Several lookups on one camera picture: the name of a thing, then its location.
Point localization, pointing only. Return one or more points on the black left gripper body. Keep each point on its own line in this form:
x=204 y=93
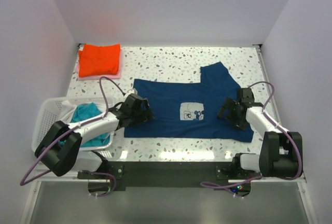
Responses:
x=142 y=110

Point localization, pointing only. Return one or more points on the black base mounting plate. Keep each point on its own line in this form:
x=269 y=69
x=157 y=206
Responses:
x=185 y=174

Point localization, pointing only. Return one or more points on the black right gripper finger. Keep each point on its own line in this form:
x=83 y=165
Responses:
x=237 y=122
x=226 y=109

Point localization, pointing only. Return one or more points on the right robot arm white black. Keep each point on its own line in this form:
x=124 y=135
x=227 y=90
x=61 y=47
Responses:
x=281 y=150

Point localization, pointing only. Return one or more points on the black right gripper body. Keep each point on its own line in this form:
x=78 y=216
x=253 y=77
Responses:
x=232 y=114

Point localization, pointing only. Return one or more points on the folded orange t-shirt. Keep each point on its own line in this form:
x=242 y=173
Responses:
x=98 y=60

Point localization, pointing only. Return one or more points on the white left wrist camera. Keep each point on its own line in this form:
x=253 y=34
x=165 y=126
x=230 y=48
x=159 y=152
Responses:
x=129 y=92

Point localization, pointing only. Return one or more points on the teal t-shirt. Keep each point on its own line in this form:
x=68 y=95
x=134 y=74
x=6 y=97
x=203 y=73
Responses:
x=86 y=111

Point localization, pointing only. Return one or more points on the folded pink t-shirt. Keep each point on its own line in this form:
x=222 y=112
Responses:
x=96 y=77

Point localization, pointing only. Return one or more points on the dark blue printed t-shirt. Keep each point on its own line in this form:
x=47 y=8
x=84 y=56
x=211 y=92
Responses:
x=189 y=110

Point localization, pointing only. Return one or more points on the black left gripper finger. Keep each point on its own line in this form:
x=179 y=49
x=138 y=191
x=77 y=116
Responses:
x=137 y=121
x=147 y=112

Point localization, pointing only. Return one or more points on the white plastic laundry basket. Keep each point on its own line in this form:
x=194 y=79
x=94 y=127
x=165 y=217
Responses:
x=49 y=113

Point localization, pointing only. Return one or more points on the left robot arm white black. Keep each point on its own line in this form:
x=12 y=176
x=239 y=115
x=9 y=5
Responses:
x=60 y=149

